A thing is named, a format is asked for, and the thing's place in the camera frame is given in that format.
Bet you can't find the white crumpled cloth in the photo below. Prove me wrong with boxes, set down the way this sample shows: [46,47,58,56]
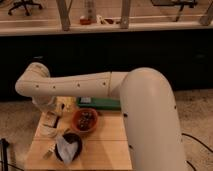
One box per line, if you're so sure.
[56,135,78,165]

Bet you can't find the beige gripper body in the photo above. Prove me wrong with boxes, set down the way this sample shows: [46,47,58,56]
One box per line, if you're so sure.
[32,97,56,113]

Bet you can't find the wooden stick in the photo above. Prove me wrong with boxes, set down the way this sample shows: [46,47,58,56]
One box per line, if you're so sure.
[65,97,74,111]

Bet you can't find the white paper cup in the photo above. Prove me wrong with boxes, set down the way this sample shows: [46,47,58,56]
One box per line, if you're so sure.
[40,126,57,138]

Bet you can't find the grey sponge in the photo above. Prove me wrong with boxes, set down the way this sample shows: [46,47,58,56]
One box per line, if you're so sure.
[80,97,92,103]

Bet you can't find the black cable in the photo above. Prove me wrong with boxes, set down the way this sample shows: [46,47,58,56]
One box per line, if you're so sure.
[181,132,213,171]

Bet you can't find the wooden block eraser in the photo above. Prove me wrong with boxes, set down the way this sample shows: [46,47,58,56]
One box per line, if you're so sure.
[43,112,60,128]

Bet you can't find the small metal clip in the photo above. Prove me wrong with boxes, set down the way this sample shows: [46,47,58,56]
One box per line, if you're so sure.
[43,144,55,159]

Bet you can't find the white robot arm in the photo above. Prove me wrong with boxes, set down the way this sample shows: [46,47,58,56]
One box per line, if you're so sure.
[15,62,187,171]

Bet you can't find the green plastic tray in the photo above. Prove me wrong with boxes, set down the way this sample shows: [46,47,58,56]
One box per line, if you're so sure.
[76,97,121,110]

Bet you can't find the black stand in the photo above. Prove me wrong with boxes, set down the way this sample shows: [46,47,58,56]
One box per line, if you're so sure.
[0,138,9,171]

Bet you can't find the red bowl on shelf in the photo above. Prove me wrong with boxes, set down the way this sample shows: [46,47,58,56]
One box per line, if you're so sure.
[79,18,92,25]

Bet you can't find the orange bowl with dark items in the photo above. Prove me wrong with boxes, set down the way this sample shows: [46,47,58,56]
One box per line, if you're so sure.
[71,108,98,134]

